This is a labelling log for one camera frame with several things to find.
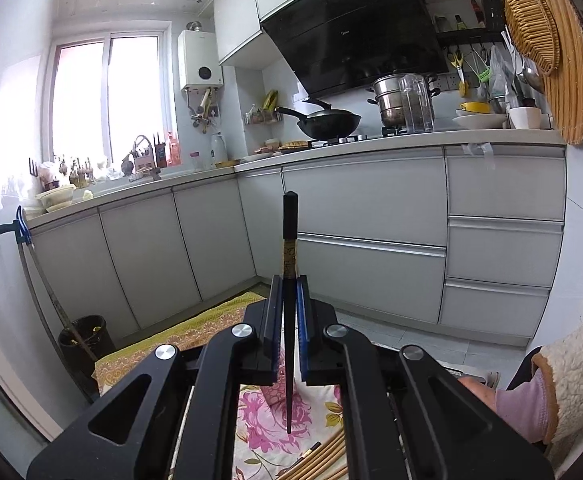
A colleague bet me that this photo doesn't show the wooden chopstick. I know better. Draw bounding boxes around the wooden chopstick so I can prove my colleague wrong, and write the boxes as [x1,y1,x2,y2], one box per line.
[278,428,348,479]
[325,465,348,480]
[290,440,346,480]

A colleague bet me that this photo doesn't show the black chopstick gold band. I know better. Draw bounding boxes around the black chopstick gold band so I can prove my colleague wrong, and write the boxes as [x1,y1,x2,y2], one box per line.
[283,191,298,434]

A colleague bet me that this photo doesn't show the person right hand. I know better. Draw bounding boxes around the person right hand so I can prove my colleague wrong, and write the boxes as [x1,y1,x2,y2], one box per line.
[459,376,497,412]

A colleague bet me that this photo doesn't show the floral tablecloth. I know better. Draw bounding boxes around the floral tablecloth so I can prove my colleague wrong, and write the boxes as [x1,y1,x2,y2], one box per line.
[93,292,343,479]

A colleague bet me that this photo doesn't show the black trash bin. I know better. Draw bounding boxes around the black trash bin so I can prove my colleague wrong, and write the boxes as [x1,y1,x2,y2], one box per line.
[57,314,116,399]

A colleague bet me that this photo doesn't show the white kettle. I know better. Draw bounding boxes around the white kettle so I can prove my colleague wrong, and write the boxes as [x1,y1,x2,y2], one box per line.
[210,132,228,165]

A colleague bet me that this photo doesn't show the black wok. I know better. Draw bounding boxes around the black wok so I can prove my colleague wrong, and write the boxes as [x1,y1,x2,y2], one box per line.
[274,96,361,141]

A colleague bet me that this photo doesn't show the stainless steel steamer pot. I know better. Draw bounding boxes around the stainless steel steamer pot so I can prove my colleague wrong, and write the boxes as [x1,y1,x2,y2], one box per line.
[367,74,440,133]

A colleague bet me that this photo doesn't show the person sleeve fleece cuff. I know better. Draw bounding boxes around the person sleeve fleece cuff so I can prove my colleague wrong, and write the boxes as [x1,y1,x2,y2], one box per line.
[495,324,583,445]

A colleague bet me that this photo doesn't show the white bowl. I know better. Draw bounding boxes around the white bowl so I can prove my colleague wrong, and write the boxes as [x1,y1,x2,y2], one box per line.
[453,113,507,130]

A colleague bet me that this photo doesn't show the mop with blue clip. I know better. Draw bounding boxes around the mop with blue clip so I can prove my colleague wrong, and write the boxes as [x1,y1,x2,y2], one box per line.
[0,205,98,361]

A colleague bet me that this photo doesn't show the white water heater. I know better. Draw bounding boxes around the white water heater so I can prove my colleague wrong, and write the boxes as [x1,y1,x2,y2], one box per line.
[178,29,223,90]

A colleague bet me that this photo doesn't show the black range hood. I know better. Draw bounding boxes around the black range hood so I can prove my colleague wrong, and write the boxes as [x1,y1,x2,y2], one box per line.
[262,0,447,98]

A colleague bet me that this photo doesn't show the woven bamboo tray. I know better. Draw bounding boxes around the woven bamboo tray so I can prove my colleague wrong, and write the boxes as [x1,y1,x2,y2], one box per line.
[503,0,583,148]

